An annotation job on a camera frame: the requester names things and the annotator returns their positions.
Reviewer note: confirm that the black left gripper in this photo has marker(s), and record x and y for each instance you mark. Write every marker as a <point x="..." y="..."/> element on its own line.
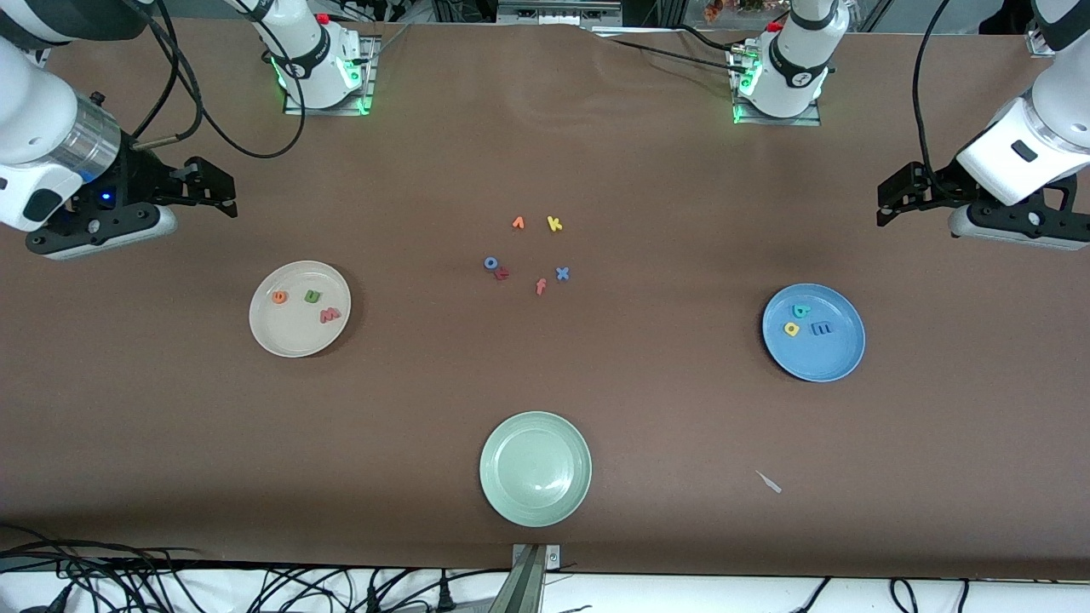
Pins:
<point x="940" y="186"/>

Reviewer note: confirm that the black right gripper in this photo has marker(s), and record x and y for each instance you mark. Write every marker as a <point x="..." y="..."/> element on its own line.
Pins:
<point x="139" y="180"/>

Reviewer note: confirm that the pink foam letter w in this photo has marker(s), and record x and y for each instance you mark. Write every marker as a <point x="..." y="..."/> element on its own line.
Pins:
<point x="329" y="315"/>

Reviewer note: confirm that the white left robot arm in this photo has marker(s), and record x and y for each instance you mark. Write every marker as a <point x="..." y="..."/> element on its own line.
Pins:
<point x="788" y="68"/>

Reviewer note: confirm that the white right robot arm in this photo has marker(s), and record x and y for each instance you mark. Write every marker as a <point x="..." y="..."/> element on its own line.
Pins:
<point x="34" y="111"/>

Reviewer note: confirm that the beige round plate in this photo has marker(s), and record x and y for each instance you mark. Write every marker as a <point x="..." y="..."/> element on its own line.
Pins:
<point x="294" y="332"/>

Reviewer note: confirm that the blue round plate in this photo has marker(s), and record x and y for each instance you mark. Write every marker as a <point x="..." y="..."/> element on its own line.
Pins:
<point x="817" y="358"/>

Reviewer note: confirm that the brown paper table cover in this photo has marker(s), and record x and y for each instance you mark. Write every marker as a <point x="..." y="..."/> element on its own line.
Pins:
<point x="170" y="426"/>

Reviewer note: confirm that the orange dried flowers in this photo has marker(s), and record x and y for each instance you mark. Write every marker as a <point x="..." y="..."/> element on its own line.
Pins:
<point x="715" y="8"/>

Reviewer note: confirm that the small white paper scrap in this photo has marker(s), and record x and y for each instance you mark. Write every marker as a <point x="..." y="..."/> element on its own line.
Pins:
<point x="769" y="482"/>

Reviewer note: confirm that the grey metal box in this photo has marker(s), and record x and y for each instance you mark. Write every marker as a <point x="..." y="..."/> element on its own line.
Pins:
<point x="553" y="13"/>

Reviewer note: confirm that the pale green round plate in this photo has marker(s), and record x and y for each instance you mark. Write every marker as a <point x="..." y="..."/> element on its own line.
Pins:
<point x="535" y="468"/>

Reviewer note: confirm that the black power plug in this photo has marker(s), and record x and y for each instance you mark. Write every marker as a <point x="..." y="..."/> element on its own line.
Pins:
<point x="443" y="596"/>

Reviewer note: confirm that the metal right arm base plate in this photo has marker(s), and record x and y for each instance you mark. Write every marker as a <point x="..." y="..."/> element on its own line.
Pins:
<point x="328" y="111"/>

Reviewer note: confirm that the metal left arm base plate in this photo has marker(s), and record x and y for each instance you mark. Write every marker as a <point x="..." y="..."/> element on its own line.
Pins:
<point x="775" y="122"/>

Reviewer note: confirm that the aluminium frame rail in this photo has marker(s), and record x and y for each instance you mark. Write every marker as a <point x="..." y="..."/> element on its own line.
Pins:
<point x="1033" y="42"/>

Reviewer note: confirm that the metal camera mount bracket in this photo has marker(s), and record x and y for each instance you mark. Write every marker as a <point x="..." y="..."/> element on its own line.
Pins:
<point x="532" y="587"/>

